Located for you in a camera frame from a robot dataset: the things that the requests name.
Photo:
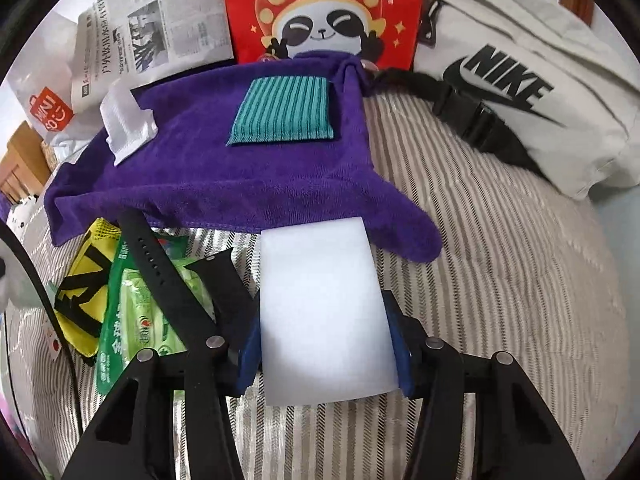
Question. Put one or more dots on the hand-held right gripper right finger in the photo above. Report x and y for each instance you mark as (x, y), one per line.
(400, 355)

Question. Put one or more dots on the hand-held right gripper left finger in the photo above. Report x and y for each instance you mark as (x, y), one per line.
(250, 355)

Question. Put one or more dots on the white foam sponge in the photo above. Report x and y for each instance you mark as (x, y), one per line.
(325, 310)

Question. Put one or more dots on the green tissue pack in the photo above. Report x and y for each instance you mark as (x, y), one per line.
(140, 310)

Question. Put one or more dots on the purple towel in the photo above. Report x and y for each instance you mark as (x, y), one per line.
(225, 180)

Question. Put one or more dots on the yellow mesh pouch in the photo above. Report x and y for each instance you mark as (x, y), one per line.
(85, 280)

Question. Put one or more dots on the striped bed sheet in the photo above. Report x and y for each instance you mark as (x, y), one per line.
(500, 285)

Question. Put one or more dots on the green flat printed bag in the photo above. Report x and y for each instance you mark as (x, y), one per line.
(112, 360)

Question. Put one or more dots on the teal striped cloth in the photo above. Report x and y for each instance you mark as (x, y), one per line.
(282, 110)

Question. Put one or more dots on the wooden furniture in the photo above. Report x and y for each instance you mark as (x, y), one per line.
(20, 160)

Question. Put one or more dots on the white plastic shopping bag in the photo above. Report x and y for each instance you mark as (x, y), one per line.
(45, 90)

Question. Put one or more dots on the newspaper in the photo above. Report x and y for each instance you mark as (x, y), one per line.
(165, 20)

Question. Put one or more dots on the white fabric bag black logo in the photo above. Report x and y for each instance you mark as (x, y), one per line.
(550, 35)

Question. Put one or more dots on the wooden headboard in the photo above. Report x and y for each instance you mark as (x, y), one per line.
(575, 0)

